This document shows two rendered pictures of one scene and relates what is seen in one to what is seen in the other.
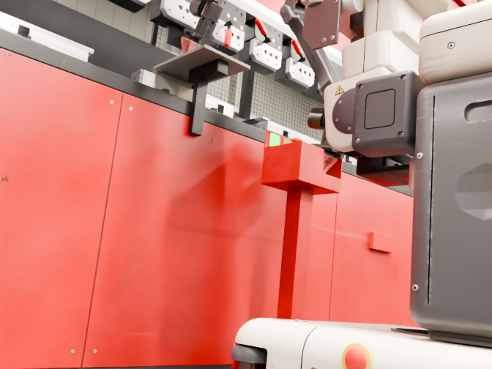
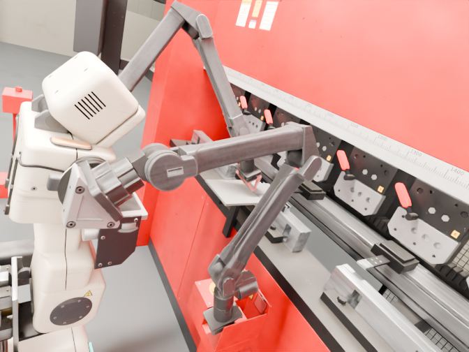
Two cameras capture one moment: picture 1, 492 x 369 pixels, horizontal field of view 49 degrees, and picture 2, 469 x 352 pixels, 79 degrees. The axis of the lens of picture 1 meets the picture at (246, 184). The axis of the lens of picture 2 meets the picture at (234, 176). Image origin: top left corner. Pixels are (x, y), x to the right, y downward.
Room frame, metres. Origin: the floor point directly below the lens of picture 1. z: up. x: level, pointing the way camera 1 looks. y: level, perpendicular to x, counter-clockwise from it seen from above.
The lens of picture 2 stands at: (1.60, -0.88, 1.49)
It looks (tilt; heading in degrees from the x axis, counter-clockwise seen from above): 23 degrees down; 95
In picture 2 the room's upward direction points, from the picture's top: 18 degrees clockwise
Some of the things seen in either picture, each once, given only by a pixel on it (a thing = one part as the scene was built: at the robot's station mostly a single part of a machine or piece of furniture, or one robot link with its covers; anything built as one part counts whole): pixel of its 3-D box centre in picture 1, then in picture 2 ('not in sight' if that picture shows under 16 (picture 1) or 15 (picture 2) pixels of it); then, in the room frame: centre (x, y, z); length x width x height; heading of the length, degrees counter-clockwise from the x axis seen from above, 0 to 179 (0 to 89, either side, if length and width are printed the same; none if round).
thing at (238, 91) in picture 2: not in sight; (239, 103); (1.39, 0.59, 1.26); 0.15 x 0.09 x 0.17; 132
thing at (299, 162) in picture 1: (302, 161); (226, 306); (1.65, -0.17, 0.75); 0.20 x 0.16 x 0.18; 132
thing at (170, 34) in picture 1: (178, 41); (280, 164); (1.68, 0.28, 1.13); 0.10 x 0.02 x 0.10; 132
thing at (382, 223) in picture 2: not in sight; (363, 209); (2.12, 0.39, 1.02); 0.37 x 0.06 x 0.04; 132
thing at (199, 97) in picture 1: (204, 99); (227, 214); (1.54, 0.15, 0.88); 0.14 x 0.04 x 0.22; 42
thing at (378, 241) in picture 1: (381, 242); not in sight; (2.25, -0.59, 0.59); 0.15 x 0.02 x 0.07; 132
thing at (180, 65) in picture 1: (200, 67); (242, 191); (1.57, 0.18, 1.00); 0.26 x 0.18 x 0.01; 42
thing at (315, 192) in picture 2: not in sight; (298, 188); (1.80, 0.38, 1.01); 0.26 x 0.12 x 0.05; 42
